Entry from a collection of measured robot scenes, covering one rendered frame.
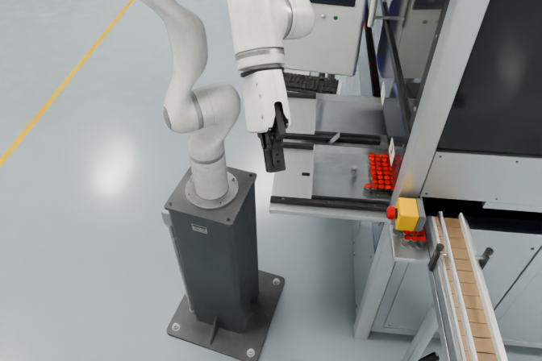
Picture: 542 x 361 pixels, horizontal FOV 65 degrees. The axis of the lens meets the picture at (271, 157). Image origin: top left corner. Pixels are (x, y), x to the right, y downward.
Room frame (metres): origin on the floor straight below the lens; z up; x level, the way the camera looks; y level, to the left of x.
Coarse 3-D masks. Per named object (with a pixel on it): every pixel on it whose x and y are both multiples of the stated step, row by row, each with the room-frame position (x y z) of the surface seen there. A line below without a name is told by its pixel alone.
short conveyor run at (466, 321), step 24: (432, 216) 0.85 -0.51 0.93; (432, 240) 0.76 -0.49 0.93; (456, 240) 0.76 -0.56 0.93; (432, 264) 0.69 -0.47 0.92; (456, 264) 0.68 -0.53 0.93; (480, 264) 0.68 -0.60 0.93; (432, 288) 0.64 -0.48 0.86; (456, 288) 0.58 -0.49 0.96; (480, 288) 0.58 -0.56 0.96; (456, 312) 0.53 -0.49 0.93; (480, 312) 0.53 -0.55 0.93; (456, 336) 0.47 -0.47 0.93; (480, 336) 0.47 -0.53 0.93; (456, 360) 0.41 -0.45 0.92; (480, 360) 0.41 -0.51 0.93; (504, 360) 0.40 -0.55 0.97
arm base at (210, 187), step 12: (192, 168) 1.00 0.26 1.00; (204, 168) 0.98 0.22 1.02; (216, 168) 0.99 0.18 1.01; (192, 180) 1.05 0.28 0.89; (204, 180) 0.98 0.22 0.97; (216, 180) 0.98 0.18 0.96; (228, 180) 1.07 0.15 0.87; (192, 192) 1.01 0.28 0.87; (204, 192) 0.98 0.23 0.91; (216, 192) 0.98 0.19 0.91; (228, 192) 1.01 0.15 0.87; (192, 204) 0.96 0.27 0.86; (204, 204) 0.96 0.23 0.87; (216, 204) 0.96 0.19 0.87
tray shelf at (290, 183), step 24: (312, 120) 1.41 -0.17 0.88; (336, 144) 1.26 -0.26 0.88; (360, 144) 1.26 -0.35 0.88; (384, 144) 1.26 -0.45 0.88; (288, 168) 1.12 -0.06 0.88; (312, 168) 1.12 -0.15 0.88; (288, 192) 1.00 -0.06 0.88; (312, 216) 0.91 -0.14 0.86; (336, 216) 0.90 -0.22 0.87; (360, 216) 0.90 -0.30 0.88; (384, 216) 0.90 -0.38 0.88
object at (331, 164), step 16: (320, 144) 1.22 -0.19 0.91; (320, 160) 1.16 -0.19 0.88; (336, 160) 1.16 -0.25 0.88; (352, 160) 1.16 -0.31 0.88; (320, 176) 1.08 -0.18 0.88; (336, 176) 1.08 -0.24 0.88; (368, 176) 1.08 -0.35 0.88; (320, 192) 1.00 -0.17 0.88; (336, 192) 1.00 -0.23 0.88; (352, 192) 1.00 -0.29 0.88
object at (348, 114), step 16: (320, 96) 1.55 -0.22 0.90; (336, 96) 1.54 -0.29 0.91; (352, 96) 1.54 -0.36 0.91; (368, 96) 1.53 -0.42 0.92; (320, 112) 1.46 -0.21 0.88; (336, 112) 1.46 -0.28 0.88; (352, 112) 1.46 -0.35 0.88; (368, 112) 1.46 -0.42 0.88; (320, 128) 1.35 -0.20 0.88; (336, 128) 1.35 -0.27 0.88; (352, 128) 1.35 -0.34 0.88; (368, 128) 1.35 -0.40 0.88; (384, 128) 1.35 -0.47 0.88
